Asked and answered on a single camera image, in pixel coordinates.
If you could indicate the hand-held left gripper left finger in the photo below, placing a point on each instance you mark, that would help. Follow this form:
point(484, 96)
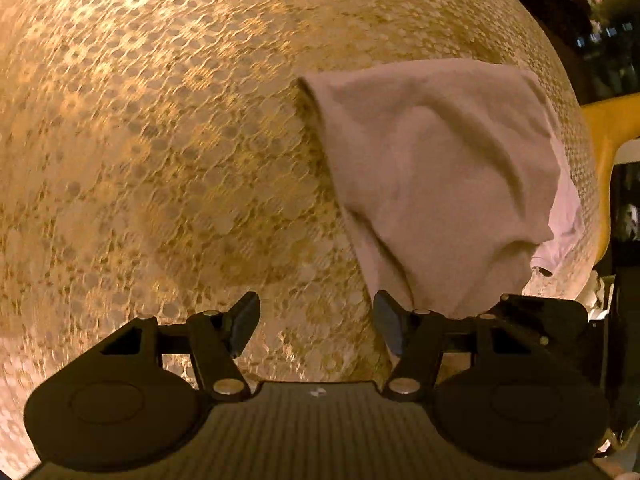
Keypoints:
point(245, 321)

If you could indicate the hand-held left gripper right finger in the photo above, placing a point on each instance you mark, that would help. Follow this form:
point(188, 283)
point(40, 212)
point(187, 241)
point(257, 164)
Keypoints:
point(390, 326)

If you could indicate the gold floral lace tablecloth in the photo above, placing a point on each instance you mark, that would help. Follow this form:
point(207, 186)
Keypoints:
point(150, 135)

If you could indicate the white shirt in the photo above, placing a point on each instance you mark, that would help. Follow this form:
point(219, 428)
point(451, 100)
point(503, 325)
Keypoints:
point(440, 170)

